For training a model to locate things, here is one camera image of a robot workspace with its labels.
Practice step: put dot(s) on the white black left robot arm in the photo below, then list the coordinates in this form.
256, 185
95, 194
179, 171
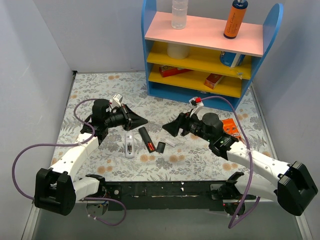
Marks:
56, 189

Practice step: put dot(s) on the black battery cover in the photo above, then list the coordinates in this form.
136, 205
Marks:
160, 147

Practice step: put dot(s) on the floral patterned table mat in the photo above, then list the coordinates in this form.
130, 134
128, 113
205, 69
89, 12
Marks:
189, 160

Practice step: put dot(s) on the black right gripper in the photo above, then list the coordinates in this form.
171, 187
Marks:
182, 124

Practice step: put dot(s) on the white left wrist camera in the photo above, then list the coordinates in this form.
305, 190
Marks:
115, 103

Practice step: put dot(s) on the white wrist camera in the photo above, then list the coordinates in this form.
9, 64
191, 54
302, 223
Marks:
197, 105
115, 103

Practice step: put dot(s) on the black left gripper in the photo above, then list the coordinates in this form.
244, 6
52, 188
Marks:
126, 117

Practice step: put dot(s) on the white remote control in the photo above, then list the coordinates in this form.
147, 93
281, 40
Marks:
129, 138

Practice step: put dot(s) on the orange cylindrical bottle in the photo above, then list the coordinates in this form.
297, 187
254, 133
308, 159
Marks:
235, 18

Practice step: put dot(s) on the red battery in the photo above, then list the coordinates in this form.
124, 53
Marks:
148, 147

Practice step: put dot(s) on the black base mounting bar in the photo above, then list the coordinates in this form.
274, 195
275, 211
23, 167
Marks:
168, 195

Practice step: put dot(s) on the orange red small box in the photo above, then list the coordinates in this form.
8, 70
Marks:
213, 80

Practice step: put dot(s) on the red flat box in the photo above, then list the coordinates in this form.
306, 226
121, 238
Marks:
168, 71

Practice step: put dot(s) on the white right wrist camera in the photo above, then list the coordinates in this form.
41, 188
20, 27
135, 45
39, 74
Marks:
197, 105

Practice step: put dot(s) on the clear plastic bottle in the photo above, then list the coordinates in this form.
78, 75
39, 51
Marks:
179, 14

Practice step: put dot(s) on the white battery cover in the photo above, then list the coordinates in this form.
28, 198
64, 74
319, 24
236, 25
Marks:
170, 142

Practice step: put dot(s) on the white paper roll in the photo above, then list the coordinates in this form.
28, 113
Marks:
177, 51

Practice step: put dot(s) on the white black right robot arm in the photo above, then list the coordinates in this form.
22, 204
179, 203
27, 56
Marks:
293, 186

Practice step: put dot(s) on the blue yellow pink shelf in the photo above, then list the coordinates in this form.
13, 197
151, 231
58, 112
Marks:
205, 39

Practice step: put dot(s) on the orange battery pack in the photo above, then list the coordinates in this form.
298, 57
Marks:
229, 126

